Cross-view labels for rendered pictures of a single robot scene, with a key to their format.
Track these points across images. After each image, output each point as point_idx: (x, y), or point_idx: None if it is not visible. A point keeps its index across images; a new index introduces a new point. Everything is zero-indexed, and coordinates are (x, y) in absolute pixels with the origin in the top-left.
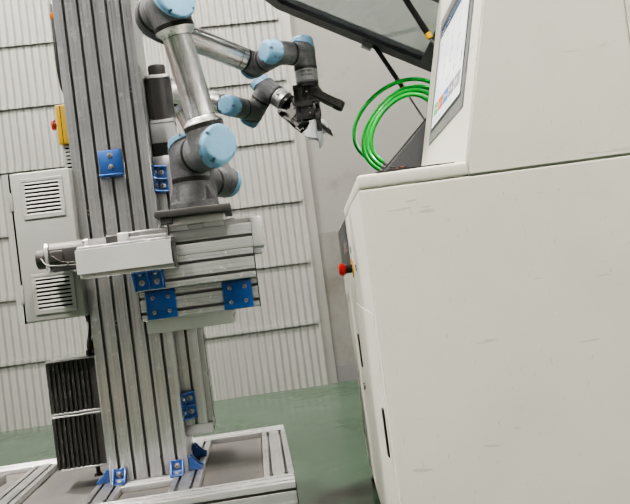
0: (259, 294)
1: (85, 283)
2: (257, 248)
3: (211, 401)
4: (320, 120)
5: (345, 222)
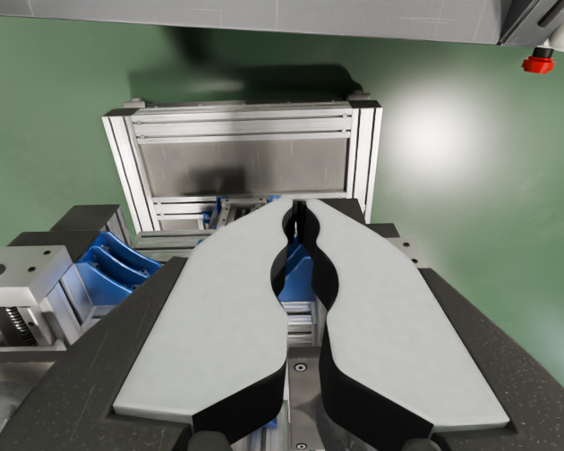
0: (360, 207)
1: (289, 429)
2: (64, 260)
3: (228, 212)
4: (548, 380)
5: (539, 46)
